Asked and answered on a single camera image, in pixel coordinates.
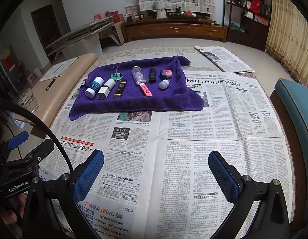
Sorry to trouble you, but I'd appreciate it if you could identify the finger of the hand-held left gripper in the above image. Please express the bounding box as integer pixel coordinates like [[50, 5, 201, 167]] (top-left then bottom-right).
[[27, 139, 55, 166], [7, 131, 29, 151]]

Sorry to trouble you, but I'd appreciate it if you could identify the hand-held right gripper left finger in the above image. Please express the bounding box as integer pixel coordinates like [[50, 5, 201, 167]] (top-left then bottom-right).
[[21, 150, 105, 239]]

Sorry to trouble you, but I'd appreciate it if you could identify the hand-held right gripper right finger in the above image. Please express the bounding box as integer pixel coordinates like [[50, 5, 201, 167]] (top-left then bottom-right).
[[208, 151, 297, 239]]

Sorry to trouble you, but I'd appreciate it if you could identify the blue and white bottle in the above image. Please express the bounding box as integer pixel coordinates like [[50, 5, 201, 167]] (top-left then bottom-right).
[[85, 77, 104, 98]]

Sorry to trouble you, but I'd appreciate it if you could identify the white charger plug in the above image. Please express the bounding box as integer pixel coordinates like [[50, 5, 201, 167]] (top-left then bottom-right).
[[98, 86, 111, 100]]

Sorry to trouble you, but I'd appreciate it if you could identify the black and gold lighter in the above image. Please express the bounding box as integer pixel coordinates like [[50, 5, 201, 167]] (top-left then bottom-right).
[[113, 79, 128, 99]]

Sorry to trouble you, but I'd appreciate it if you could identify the pink highlighter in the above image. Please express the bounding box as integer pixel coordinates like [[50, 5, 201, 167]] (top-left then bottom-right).
[[138, 83, 153, 97]]

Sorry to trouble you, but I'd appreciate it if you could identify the clear plastic bottle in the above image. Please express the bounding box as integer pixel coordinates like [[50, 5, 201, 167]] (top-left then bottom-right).
[[132, 65, 147, 85]]

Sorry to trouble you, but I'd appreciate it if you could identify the person's left hand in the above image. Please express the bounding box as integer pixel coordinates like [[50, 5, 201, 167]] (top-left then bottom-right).
[[0, 195, 26, 229]]

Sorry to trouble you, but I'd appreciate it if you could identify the clear glass cup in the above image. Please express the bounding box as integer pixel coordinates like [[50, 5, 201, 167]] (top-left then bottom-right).
[[19, 91, 40, 114]]

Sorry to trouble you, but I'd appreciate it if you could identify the large newspaper spread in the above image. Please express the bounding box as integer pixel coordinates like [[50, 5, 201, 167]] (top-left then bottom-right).
[[50, 72, 295, 239]]

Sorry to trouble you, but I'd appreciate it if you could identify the white paper sheet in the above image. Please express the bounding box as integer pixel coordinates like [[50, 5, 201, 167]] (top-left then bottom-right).
[[39, 57, 80, 82]]

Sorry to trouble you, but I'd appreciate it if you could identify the teal chair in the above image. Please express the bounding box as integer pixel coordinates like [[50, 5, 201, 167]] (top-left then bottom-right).
[[270, 78, 308, 229]]

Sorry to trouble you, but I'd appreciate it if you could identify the purple towel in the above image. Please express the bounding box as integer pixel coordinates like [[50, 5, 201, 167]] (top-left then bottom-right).
[[69, 55, 205, 121]]

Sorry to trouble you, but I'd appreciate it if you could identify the green binder clip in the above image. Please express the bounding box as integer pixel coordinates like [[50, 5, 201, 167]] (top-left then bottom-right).
[[110, 65, 123, 81]]

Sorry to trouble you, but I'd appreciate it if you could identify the folded newspaper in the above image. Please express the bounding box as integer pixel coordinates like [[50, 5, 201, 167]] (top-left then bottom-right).
[[193, 46, 256, 74]]

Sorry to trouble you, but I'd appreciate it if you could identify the dark wooden door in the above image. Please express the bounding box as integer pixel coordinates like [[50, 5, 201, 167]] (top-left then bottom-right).
[[31, 4, 62, 40]]

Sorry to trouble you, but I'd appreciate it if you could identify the white plastic stool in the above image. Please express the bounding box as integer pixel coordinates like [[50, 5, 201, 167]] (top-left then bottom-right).
[[99, 21, 126, 46]]

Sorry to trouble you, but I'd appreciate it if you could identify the red gift box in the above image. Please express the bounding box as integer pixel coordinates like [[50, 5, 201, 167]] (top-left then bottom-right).
[[104, 11, 119, 23]]

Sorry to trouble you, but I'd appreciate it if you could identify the beige patterned curtain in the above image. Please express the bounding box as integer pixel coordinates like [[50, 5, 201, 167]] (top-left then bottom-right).
[[265, 0, 308, 90]]

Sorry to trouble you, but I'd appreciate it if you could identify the dark wooden display shelf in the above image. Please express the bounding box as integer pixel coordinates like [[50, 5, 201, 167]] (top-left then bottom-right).
[[224, 0, 273, 51]]

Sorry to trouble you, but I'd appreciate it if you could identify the wooden television cabinet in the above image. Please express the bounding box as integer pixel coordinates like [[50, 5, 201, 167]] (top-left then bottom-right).
[[121, 17, 228, 43]]

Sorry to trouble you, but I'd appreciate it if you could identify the tea set tray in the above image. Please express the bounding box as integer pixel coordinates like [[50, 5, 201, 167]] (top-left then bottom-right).
[[169, 7, 209, 20]]

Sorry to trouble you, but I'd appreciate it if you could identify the white paper poster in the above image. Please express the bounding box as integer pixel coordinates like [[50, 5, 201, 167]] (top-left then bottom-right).
[[125, 0, 140, 15]]

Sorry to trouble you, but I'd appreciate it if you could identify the red bag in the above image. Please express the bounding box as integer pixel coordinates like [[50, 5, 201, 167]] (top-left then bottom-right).
[[251, 0, 262, 14]]

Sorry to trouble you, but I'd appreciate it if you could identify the white wrapped vase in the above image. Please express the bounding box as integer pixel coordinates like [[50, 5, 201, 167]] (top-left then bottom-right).
[[154, 1, 167, 19]]

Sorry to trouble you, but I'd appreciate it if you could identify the black cable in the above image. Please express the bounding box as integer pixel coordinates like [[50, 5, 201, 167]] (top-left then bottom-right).
[[0, 98, 73, 176]]

